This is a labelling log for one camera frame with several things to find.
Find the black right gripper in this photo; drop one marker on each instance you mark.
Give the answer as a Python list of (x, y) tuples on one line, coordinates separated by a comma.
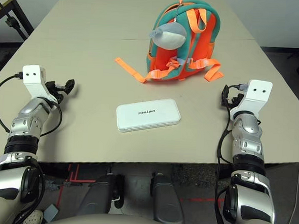
[(231, 108)]

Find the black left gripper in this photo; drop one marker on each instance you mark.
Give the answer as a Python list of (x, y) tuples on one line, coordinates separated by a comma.
[(58, 93)]

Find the teal and orange backpack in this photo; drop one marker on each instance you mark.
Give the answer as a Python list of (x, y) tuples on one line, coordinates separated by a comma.
[(207, 39)]

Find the white rectangular pencil case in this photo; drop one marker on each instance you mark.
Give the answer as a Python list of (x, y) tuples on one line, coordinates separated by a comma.
[(149, 117)]

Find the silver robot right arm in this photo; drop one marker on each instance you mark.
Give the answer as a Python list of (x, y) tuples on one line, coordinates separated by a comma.
[(249, 146)]

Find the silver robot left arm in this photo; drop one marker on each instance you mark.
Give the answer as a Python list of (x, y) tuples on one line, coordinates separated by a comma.
[(24, 127)]

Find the grey robot left leg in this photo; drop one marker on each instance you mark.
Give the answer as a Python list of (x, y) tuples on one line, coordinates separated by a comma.
[(96, 197)]

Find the grey robot leg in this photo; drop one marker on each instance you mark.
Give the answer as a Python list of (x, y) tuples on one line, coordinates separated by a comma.
[(96, 197), (166, 204)]

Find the grey robot right leg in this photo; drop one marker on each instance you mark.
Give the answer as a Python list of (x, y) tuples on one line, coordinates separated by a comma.
[(166, 204)]

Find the grey foot pedal box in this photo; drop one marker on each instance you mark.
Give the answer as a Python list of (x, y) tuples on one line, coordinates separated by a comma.
[(51, 213)]

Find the white perforated shoe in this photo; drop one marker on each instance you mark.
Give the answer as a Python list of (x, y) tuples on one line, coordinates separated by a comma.
[(32, 219)]

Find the beige robot torso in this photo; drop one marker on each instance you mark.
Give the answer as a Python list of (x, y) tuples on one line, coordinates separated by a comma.
[(107, 223)]

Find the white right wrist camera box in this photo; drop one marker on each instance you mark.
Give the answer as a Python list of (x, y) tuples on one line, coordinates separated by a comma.
[(257, 93)]

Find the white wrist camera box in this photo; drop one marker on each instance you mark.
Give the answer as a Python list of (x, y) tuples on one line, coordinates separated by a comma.
[(257, 93), (33, 74)]

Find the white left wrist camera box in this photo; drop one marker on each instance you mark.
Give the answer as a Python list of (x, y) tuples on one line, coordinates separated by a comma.
[(33, 74)]

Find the black frame side table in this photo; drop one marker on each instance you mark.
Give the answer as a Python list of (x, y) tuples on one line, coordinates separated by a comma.
[(22, 24)]

